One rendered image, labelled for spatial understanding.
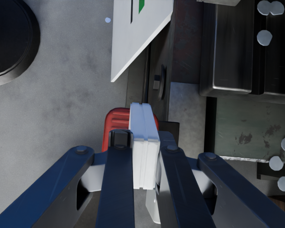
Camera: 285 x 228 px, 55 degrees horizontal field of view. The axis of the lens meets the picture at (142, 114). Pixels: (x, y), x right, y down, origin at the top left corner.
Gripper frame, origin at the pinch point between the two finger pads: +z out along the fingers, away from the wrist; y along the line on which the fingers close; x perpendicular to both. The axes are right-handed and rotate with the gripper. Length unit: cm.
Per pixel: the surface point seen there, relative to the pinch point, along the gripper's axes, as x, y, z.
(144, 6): 12, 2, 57
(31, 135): -35, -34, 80
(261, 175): -44, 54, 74
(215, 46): 5.1, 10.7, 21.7
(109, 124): -3.4, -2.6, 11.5
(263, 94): -0.7, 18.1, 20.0
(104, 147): -5.7, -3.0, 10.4
